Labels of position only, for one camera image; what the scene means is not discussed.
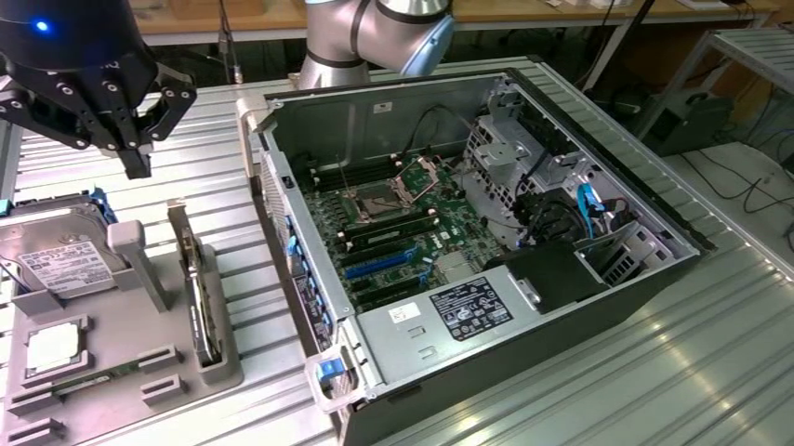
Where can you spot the slanted grey disk bay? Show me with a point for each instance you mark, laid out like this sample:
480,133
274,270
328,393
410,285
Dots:
621,260

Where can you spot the wooden desk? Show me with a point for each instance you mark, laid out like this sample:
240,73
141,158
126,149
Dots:
528,14

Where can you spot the metal socket cover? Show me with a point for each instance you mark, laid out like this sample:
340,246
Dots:
425,179

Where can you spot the blue case latch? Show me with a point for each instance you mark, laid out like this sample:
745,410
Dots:
328,369

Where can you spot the green motherboard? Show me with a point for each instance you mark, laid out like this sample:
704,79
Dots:
460,218

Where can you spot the green RAM stick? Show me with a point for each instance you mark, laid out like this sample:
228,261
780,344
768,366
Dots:
99,374

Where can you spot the grey metal drive cage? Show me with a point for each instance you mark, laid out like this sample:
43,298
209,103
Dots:
497,153

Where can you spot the thin metal locking lever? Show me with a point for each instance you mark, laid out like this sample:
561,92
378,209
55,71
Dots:
345,174

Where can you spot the blue card retention latches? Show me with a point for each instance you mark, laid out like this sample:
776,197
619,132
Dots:
292,241

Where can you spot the graphics card with metal bracket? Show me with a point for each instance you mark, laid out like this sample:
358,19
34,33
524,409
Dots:
198,279

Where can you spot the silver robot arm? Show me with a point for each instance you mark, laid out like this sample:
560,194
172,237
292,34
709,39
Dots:
338,42

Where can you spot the grey metal power supply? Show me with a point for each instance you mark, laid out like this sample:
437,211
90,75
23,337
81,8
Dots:
397,353

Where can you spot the CPU chip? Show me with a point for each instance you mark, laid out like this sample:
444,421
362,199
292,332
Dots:
53,346

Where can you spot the silver finned heat sink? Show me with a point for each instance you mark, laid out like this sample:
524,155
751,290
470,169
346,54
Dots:
456,268

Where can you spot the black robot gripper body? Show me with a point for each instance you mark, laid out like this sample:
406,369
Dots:
69,42

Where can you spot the grey parts rack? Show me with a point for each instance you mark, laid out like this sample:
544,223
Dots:
125,334

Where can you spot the CPU socket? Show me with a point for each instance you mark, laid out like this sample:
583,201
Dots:
376,202

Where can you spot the white boxes on desk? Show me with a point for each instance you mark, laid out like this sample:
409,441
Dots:
596,3

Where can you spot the silver hard disk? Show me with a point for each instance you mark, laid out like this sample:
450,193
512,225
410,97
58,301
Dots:
57,260

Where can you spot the black box on floor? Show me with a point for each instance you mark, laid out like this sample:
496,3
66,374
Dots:
695,121

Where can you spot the open black PC case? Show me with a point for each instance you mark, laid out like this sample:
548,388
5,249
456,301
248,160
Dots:
348,121

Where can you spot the black plastic shroud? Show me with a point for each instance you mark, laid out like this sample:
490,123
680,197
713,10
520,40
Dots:
552,279

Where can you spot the white barcode sticker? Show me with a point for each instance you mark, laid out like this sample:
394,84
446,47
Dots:
406,312

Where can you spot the black power supply label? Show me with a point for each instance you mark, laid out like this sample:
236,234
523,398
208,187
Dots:
472,309

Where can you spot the metal slat side table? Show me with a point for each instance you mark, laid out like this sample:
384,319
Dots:
760,51

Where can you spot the grey corner fixture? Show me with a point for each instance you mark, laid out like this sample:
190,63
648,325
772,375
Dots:
252,130
322,395

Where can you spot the black RAM slot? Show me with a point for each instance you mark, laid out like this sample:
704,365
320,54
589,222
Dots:
388,233
356,170
388,226
357,175
385,219
354,165
385,239
348,182

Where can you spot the small wall sticker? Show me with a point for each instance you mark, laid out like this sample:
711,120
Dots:
384,107

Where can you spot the black expansion slot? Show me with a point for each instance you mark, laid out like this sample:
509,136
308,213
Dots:
392,281
376,254
397,293

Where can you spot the blue disk carrier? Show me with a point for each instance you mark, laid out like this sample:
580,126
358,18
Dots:
99,204

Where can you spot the blue expansion slot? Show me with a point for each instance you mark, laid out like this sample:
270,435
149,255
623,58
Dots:
373,267

